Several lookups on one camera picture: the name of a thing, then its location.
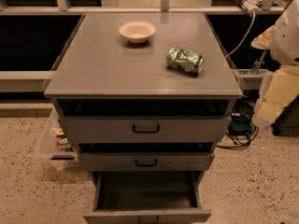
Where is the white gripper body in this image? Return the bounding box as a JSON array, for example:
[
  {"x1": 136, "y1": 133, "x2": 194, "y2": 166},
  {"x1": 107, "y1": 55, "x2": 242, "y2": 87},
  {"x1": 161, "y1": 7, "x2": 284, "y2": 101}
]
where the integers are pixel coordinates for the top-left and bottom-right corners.
[{"x1": 270, "y1": 0, "x2": 299, "y2": 65}]

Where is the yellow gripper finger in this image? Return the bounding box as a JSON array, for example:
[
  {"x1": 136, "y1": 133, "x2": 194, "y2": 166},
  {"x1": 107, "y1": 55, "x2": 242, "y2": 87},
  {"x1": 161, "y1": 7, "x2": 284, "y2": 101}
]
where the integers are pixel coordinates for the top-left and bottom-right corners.
[
  {"x1": 252, "y1": 65, "x2": 299, "y2": 127},
  {"x1": 251, "y1": 26, "x2": 273, "y2": 49}
]

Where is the green crushed can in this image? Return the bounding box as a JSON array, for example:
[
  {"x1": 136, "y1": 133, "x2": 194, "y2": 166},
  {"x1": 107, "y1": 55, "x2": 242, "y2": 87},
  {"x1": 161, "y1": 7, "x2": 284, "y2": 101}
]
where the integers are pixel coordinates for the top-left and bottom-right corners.
[{"x1": 165, "y1": 47, "x2": 204, "y2": 76}]

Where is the grey drawer cabinet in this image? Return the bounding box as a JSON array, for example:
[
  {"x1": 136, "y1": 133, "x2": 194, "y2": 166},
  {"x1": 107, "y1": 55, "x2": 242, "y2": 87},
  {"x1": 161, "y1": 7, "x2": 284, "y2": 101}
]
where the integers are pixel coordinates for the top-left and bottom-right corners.
[{"x1": 43, "y1": 11, "x2": 244, "y2": 185}]

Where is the bottom grey drawer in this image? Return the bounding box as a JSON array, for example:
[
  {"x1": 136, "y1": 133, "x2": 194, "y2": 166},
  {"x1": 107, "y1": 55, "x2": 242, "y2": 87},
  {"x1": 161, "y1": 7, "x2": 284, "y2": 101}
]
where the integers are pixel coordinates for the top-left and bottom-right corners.
[{"x1": 84, "y1": 171, "x2": 211, "y2": 224}]

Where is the grey drawer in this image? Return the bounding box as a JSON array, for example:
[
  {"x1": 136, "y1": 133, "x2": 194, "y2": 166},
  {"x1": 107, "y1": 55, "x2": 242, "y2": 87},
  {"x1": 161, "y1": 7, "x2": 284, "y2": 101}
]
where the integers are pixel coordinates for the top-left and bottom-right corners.
[
  {"x1": 78, "y1": 143, "x2": 214, "y2": 172},
  {"x1": 59, "y1": 115, "x2": 231, "y2": 144},
  {"x1": 84, "y1": 171, "x2": 211, "y2": 224}
]

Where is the middle grey drawer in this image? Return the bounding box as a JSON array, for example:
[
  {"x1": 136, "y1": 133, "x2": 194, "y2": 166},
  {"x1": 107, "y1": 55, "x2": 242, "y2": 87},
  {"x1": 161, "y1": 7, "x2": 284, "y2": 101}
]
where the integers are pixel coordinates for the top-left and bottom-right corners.
[{"x1": 78, "y1": 143, "x2": 214, "y2": 172}]

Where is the top grey drawer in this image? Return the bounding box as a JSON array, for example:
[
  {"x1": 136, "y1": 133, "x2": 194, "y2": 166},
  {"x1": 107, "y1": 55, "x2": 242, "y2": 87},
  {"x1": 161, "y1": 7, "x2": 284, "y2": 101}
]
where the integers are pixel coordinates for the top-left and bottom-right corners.
[{"x1": 59, "y1": 115, "x2": 231, "y2": 144}]

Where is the metal diagonal rod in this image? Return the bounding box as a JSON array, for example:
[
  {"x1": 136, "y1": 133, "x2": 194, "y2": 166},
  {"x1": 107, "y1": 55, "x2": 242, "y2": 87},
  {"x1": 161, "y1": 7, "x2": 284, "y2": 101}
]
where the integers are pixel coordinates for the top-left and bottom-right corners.
[{"x1": 249, "y1": 49, "x2": 267, "y2": 75}]

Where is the dark cabinet at right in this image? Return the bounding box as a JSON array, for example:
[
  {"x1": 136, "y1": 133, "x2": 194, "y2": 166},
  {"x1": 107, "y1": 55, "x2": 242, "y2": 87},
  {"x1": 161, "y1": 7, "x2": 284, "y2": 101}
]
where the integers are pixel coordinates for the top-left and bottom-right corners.
[{"x1": 273, "y1": 95, "x2": 299, "y2": 135}]

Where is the white power strip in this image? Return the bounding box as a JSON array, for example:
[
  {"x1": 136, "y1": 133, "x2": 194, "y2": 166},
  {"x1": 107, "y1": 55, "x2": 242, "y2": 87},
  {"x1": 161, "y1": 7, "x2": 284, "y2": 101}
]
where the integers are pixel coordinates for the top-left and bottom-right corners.
[{"x1": 235, "y1": 0, "x2": 262, "y2": 16}]

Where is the blue box on floor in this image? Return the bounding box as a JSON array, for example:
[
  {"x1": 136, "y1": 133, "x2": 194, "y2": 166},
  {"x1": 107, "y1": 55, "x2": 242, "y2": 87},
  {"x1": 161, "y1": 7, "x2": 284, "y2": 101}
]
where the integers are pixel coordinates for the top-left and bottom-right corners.
[{"x1": 228, "y1": 116, "x2": 252, "y2": 135}]

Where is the white bowl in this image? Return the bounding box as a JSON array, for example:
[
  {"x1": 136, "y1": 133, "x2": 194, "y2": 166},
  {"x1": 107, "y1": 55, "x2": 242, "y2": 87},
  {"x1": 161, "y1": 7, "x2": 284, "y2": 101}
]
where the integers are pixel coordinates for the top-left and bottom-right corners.
[{"x1": 119, "y1": 21, "x2": 156, "y2": 44}]

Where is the snack packet in bin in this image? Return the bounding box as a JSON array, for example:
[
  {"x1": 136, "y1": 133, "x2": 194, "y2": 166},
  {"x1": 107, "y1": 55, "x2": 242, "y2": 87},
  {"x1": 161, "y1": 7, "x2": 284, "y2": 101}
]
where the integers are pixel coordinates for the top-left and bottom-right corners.
[{"x1": 51, "y1": 127, "x2": 74, "y2": 152}]

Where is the clear plastic storage bin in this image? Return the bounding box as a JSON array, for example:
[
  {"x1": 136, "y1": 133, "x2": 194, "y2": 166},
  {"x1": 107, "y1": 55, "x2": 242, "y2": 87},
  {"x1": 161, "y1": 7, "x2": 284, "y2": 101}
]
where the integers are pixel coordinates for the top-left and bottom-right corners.
[{"x1": 35, "y1": 110, "x2": 79, "y2": 171}]

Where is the white power cable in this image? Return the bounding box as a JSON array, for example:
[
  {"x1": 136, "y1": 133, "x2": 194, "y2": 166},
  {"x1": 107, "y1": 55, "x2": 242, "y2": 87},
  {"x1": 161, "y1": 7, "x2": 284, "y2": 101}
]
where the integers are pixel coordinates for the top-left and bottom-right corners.
[{"x1": 224, "y1": 11, "x2": 257, "y2": 60}]

